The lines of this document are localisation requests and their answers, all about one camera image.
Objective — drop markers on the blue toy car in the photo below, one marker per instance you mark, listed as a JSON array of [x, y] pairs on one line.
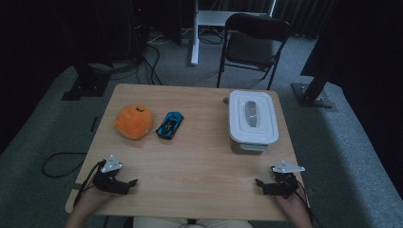
[[169, 125]]

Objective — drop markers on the black tape strip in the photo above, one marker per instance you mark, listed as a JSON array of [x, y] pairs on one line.
[[93, 124]]

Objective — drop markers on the orange plush toy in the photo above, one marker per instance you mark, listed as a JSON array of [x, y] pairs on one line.
[[134, 122]]

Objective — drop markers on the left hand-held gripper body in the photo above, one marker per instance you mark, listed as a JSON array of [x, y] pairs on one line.
[[109, 182]]

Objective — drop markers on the grey tape piece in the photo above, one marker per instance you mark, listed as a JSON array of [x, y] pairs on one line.
[[77, 186]]

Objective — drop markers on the white storage box lid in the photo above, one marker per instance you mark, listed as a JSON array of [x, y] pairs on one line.
[[253, 117]]

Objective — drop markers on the black folding chair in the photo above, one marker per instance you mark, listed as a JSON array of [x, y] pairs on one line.
[[250, 47]]

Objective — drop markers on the white desk frame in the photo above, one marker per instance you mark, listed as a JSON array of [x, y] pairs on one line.
[[196, 38]]

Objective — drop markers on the clear grey storage box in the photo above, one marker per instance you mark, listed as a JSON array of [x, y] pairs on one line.
[[252, 148]]

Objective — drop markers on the black metal stand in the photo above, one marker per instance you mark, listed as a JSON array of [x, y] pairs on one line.
[[87, 84], [312, 91]]

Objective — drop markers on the person's left hand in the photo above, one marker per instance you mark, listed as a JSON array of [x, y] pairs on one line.
[[93, 198]]

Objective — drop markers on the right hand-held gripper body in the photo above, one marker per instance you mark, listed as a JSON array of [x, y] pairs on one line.
[[285, 185]]

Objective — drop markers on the person's right hand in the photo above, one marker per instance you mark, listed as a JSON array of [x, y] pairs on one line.
[[290, 202]]

